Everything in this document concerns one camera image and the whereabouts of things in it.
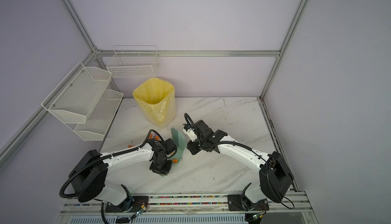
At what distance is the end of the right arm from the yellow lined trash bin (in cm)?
28

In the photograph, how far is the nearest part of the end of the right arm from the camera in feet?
1.90

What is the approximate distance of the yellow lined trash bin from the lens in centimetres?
86
